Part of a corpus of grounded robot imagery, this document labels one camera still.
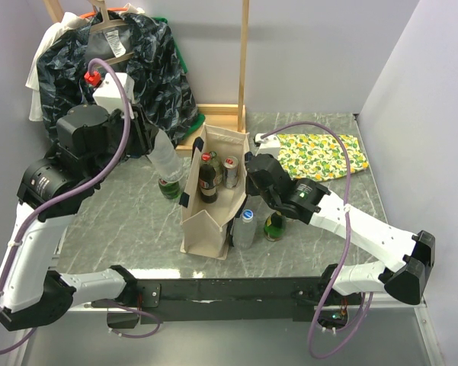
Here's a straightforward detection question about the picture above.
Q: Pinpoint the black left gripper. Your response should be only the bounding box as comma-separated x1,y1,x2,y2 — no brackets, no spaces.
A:
88,102,159,184

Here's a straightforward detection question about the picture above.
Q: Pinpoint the silver red soda can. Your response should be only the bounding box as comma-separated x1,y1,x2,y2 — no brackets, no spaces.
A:
223,156,239,189

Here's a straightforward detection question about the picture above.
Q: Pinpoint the green glass bottle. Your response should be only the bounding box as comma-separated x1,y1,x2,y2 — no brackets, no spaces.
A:
158,178,181,200
263,211,287,241

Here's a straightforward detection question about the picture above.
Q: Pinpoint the beige canvas tote bag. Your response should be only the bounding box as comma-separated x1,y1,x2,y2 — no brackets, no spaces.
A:
179,124,249,260

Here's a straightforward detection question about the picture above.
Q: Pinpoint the clear soda water bottle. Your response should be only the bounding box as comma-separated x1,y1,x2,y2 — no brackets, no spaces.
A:
209,150,223,186

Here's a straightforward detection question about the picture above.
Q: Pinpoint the dark cola glass bottle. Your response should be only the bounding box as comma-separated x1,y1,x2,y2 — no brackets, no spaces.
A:
198,152,218,204

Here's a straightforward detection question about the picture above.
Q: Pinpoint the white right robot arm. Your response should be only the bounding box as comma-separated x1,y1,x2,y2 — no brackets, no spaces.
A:
245,154,435,305

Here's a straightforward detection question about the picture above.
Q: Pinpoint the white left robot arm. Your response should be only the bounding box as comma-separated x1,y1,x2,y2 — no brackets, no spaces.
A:
0,105,159,331

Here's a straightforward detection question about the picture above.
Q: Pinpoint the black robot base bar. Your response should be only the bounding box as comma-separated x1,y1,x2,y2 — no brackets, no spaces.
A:
91,276,367,325

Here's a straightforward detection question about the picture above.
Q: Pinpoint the lemon print cloth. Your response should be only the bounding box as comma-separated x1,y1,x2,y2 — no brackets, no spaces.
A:
277,134,347,181

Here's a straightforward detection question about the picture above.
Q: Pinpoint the wooden clothes rack stand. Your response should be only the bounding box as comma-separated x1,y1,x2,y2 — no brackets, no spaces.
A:
43,0,250,157

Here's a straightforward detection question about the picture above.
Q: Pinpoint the dark patterned hanging jacket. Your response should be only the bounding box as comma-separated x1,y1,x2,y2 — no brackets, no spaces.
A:
37,11,198,153

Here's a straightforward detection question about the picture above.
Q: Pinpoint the wooden clothes hanger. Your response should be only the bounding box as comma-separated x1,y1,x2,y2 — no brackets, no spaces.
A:
85,1,133,72

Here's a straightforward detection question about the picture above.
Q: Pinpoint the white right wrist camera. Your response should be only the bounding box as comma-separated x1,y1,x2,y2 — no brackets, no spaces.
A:
254,133,280,157

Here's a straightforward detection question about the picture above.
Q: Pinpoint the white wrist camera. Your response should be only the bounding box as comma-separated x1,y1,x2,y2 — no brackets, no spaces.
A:
254,133,280,157
84,71,134,114

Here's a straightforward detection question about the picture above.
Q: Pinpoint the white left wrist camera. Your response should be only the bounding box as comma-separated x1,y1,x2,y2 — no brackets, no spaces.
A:
84,71,134,114

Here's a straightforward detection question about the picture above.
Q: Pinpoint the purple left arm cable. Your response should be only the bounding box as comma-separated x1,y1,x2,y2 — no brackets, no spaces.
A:
0,57,163,355

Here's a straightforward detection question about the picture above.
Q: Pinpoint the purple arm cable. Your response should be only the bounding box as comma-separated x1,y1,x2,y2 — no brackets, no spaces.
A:
262,121,374,359
0,57,163,355

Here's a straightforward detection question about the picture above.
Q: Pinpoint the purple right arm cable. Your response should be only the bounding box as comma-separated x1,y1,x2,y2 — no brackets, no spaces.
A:
262,121,374,359

